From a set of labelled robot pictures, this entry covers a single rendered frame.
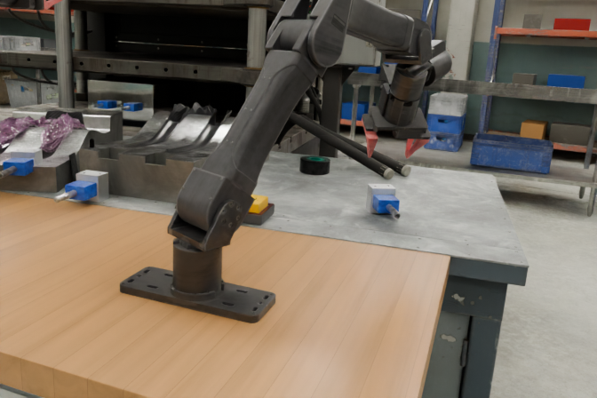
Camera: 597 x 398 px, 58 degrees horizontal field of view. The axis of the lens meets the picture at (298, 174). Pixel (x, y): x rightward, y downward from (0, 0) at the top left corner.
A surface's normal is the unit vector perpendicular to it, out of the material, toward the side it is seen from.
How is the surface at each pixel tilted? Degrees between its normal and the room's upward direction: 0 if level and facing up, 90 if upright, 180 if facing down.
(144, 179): 90
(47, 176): 90
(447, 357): 90
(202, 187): 54
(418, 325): 0
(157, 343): 0
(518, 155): 93
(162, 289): 0
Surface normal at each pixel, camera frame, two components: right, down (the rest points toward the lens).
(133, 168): -0.25, 0.21
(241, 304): 0.06, -0.97
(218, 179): -0.53, -0.47
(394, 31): 0.61, 0.25
